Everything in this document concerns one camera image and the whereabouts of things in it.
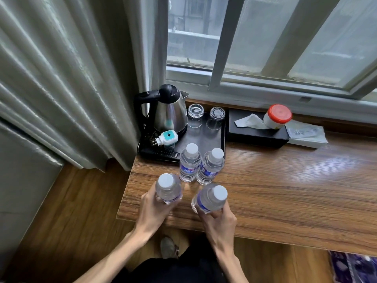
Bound clear plastic water bottle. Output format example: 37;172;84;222
155;173;183;204
191;183;228;214
179;143;202;183
196;148;225;186

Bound black tissue box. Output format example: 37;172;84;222
226;108;290;149

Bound white window frame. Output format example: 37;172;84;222
165;0;377;125

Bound person's right forearm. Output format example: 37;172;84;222
213;244;250;283

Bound person's black trousers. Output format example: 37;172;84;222
112;233;228;283

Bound person's right hand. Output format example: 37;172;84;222
195;200;237;251

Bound stainless steel electric kettle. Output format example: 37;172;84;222
134;84;189;138

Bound clear drinking glass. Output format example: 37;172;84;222
187;104;205;129
206;107;226;131

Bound white teal plug-in device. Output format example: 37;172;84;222
150;130;179;147

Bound person's grey shoe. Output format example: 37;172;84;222
160;236;179;260

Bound white paper packet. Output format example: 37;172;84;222
285;119;329;149

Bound purple patterned bag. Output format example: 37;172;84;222
328;250;377;283

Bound person's left forearm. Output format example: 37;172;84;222
73;228;151;283

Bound white tissue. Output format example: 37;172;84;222
234;114;269;130

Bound person's left hand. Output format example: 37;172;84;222
134;182;183;240

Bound black plastic tray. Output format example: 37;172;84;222
137;111;226;163

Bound grey curtain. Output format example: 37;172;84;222
0;0;169;172

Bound white jar with red lid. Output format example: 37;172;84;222
263;104;293;130

